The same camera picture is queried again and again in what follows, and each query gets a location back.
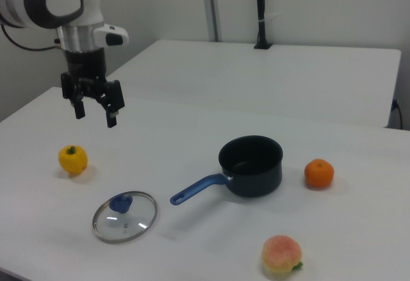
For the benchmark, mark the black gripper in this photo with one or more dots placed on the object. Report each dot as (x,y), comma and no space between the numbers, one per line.
(86,66)

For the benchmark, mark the glass lid with blue knob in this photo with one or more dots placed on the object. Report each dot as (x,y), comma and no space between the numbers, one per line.
(121,202)

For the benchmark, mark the yellow bell pepper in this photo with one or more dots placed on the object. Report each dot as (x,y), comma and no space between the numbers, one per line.
(72,162)

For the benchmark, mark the orange mandarin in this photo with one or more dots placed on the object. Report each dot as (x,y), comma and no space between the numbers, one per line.
(318,173)

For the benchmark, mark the pink yellow peach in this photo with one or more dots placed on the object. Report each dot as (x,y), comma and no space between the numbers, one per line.
(280,255)

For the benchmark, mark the grey metal partition post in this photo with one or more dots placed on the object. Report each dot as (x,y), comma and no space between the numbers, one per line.
(212,5)

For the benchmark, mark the black camera stand pole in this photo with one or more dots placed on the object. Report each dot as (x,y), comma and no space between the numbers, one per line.
(262,5)

